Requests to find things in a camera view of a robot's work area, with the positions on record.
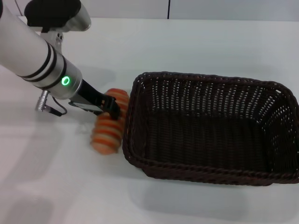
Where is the orange striped bread loaf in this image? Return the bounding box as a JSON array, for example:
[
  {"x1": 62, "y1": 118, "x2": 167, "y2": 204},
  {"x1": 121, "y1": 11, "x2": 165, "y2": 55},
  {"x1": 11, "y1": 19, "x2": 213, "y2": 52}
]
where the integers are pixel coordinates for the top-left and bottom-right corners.
[{"x1": 90, "y1": 87, "x2": 130, "y2": 155}]

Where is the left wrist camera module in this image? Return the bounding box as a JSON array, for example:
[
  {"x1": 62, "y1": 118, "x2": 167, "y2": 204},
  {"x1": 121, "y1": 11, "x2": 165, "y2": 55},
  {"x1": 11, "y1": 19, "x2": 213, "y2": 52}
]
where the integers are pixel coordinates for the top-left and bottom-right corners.
[{"x1": 68, "y1": 99, "x2": 105, "y2": 116}]

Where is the left arm cable with plug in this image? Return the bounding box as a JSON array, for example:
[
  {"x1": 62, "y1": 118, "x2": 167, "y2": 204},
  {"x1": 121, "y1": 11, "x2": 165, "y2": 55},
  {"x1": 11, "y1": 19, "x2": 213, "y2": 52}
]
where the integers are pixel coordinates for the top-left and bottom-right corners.
[{"x1": 34, "y1": 90, "x2": 68, "y2": 117}]

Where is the dark brown woven basket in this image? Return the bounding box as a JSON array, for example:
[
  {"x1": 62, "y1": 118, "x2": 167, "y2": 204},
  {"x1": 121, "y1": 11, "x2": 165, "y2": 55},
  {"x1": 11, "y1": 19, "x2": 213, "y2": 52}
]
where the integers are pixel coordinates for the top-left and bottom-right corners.
[{"x1": 121, "y1": 71, "x2": 299, "y2": 188}]

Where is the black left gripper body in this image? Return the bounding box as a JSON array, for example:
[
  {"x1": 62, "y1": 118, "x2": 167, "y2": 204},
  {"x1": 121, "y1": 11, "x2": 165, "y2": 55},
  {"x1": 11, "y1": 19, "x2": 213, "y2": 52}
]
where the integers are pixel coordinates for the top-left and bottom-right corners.
[{"x1": 76, "y1": 79, "x2": 117, "y2": 116}]

